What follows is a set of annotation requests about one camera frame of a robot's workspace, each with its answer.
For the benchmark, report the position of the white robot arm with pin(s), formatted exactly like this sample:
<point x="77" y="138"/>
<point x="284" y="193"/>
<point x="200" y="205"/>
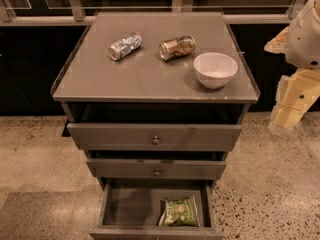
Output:
<point x="300" y="43"/>

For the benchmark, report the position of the white ceramic bowl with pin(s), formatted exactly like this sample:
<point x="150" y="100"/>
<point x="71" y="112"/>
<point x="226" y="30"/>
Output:
<point x="214" y="70"/>

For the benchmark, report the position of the middle grey drawer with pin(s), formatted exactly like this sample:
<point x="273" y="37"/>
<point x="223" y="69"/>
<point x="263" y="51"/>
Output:
<point x="144" y="168"/>

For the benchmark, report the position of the silver blue soda can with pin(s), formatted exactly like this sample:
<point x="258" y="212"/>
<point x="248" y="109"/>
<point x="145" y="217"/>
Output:
<point x="123" y="47"/>

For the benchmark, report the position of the grey drawer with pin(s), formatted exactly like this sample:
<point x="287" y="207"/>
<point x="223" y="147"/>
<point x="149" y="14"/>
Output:
<point x="144" y="168"/>
<point x="132" y="209"/>
<point x="138" y="137"/>

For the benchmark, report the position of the grey drawer cabinet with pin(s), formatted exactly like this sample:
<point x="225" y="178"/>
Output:
<point x="142" y="88"/>

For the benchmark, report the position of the metal railing frame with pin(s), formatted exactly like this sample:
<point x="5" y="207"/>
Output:
<point x="83" y="12"/>

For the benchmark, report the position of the brass middle drawer knob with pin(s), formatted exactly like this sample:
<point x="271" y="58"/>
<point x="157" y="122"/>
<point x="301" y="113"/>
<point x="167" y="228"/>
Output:
<point x="157" y="172"/>

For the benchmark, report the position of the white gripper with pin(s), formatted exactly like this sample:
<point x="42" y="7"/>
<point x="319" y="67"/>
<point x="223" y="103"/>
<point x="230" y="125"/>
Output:
<point x="304" y="40"/>

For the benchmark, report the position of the brass drawer knob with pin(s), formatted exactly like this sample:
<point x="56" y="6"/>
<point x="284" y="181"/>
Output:
<point x="157" y="172"/>
<point x="155" y="140"/>

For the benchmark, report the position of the bottom grey drawer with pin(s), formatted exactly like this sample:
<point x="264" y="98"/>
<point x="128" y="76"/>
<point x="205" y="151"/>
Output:
<point x="132" y="209"/>

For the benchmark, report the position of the green jalapeno chip bag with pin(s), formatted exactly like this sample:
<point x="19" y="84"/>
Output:
<point x="182" y="212"/>

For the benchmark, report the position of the brass top drawer knob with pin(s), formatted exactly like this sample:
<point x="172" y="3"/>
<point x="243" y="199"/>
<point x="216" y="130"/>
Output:
<point x="155" y="140"/>

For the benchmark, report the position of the brown gold soda can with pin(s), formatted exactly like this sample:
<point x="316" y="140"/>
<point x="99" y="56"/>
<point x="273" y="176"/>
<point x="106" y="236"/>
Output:
<point x="177" y="47"/>

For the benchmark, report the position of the top grey drawer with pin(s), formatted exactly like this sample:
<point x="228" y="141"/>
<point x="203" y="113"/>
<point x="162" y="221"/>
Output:
<point x="138" y="137"/>

